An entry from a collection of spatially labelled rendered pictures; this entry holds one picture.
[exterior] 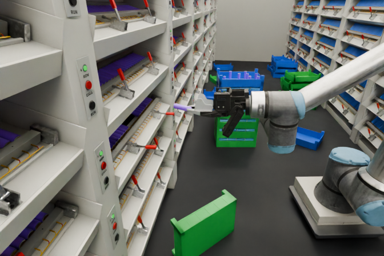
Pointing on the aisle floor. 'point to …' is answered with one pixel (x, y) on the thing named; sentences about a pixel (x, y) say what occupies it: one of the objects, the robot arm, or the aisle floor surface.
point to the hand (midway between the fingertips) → (191, 110)
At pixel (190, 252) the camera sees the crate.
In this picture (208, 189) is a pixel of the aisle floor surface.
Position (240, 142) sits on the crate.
